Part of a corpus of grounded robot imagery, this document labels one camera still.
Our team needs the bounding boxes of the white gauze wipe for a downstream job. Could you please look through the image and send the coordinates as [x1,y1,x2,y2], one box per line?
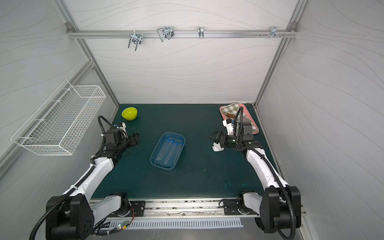
[212,142,224,152]

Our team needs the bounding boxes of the blue capped test tube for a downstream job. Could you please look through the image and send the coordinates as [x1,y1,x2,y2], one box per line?
[156,139,173,161]

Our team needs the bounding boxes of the clear test tube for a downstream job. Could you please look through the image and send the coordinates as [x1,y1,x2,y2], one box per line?
[164,142,178,165]
[158,139,174,161]
[173,143,184,166]

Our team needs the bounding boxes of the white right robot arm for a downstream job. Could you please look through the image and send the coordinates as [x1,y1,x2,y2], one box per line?
[213,120,302,240]

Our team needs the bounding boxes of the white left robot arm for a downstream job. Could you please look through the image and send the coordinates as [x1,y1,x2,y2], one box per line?
[45,127,140,240]

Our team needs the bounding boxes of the yellow green bowl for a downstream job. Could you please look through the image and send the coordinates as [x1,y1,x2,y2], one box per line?
[122,107,138,121]

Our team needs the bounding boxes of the green white checkered cloth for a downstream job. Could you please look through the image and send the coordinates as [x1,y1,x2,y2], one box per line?
[221,102,259,134]

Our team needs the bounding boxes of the blue plastic tub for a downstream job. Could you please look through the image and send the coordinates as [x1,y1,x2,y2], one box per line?
[150,132,186,172]

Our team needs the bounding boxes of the pink plastic tray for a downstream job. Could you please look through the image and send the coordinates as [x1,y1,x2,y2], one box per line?
[219,103,260,135]

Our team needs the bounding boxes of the metal clamp hook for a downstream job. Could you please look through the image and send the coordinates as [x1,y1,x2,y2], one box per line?
[198,27,204,39]
[260,27,287,39]
[157,26,175,42]
[128,33,142,51]

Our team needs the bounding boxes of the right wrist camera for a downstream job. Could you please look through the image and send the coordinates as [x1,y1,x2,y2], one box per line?
[223,119,234,136]

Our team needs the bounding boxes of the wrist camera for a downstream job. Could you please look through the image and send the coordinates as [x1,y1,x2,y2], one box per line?
[114,122,127,134]
[223,119,234,136]

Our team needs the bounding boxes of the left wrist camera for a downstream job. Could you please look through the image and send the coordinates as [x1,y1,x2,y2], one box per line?
[114,122,127,134]

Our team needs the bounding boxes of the wooden handled metal spatula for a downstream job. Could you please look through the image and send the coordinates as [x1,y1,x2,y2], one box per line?
[223,113,236,119]

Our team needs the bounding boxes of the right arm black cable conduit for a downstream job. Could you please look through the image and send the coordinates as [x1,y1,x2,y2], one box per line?
[233,106,298,240]

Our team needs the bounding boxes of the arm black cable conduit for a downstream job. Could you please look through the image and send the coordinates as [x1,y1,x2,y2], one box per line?
[28,115,116,240]
[233,106,298,240]

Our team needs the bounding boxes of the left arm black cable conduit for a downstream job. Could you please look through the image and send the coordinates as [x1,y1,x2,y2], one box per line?
[28,115,116,240]

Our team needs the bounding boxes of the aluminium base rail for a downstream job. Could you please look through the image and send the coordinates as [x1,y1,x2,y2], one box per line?
[89,197,307,220]

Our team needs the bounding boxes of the white wire basket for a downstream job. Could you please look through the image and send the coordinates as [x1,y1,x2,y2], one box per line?
[11,80,106,156]

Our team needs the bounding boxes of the aluminium cross rail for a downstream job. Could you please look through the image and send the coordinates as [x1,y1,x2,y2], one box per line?
[67,29,299,39]

